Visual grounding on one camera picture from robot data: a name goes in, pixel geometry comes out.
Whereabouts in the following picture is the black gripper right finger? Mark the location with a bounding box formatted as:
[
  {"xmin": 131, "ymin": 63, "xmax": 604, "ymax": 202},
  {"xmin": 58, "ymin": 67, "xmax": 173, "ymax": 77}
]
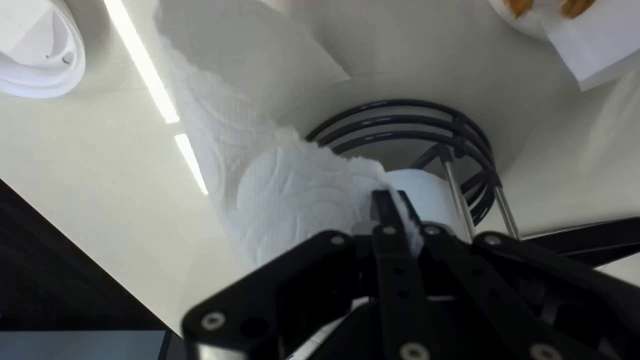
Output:
[{"xmin": 393, "ymin": 192, "xmax": 640, "ymax": 360}]

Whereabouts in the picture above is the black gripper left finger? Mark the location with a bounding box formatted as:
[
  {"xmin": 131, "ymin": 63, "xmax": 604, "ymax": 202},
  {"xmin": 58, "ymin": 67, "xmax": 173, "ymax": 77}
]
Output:
[{"xmin": 181, "ymin": 188, "xmax": 437, "ymax": 360}]

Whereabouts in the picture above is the white paper towel sheet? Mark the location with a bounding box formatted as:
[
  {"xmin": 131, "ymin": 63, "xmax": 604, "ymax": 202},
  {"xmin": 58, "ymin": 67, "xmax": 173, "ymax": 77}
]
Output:
[{"xmin": 154, "ymin": 0, "xmax": 427, "ymax": 267}]

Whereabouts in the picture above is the small white plate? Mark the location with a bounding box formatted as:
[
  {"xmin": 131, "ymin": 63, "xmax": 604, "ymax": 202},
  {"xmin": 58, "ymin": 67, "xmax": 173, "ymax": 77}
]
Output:
[{"xmin": 486, "ymin": 0, "xmax": 602, "ymax": 43}]

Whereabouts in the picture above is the round white plastic lid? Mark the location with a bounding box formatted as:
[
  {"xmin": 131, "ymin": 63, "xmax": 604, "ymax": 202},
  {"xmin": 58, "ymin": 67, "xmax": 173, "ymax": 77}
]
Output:
[{"xmin": 0, "ymin": 0, "xmax": 89, "ymax": 102}]

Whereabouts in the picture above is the metal wire rack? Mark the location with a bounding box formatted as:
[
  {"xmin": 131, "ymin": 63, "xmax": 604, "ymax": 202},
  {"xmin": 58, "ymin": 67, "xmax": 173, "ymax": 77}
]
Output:
[{"xmin": 305, "ymin": 98, "xmax": 524, "ymax": 242}]

